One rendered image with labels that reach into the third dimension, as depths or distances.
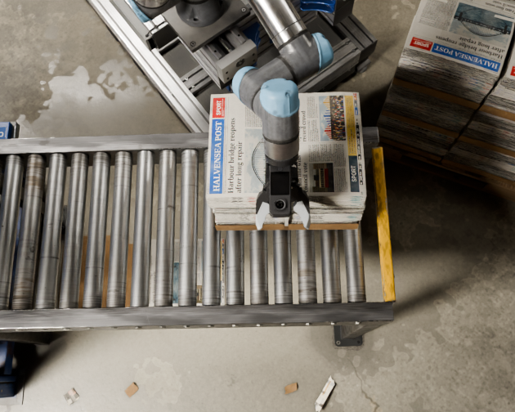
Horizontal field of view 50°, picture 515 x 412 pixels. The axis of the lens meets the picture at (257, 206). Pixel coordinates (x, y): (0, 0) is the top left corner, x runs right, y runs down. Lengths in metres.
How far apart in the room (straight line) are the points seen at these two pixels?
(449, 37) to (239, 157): 0.78
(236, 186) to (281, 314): 0.38
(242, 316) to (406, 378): 1.00
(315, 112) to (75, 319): 0.83
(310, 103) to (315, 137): 0.10
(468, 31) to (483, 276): 1.05
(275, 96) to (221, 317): 0.66
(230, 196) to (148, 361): 1.19
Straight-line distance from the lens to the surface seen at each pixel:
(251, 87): 1.16
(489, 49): 1.81
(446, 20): 1.83
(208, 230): 1.54
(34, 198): 1.71
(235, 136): 1.36
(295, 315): 1.49
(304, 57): 1.20
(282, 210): 1.14
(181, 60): 2.46
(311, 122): 1.38
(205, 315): 1.50
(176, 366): 2.32
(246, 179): 1.30
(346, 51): 2.43
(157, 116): 2.59
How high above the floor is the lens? 2.28
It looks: 73 degrees down
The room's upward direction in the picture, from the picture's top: 9 degrees counter-clockwise
